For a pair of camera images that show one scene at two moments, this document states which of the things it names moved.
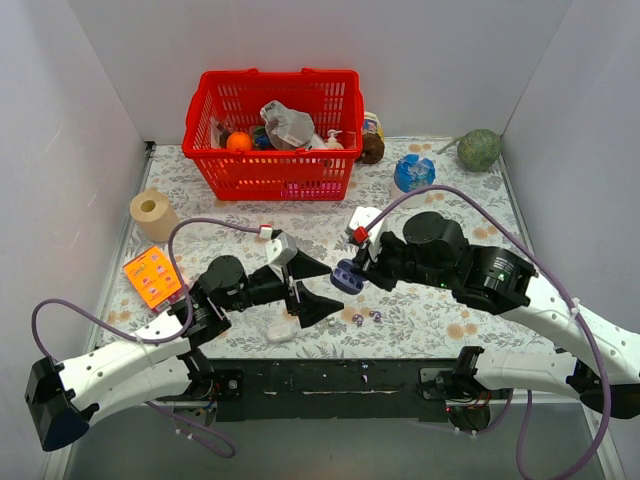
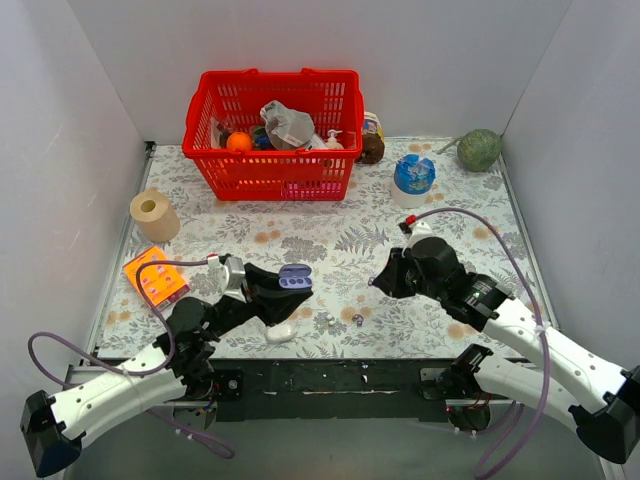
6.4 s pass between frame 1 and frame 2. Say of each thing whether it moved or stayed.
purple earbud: stayed
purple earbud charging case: moved
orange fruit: stayed
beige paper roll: stayed
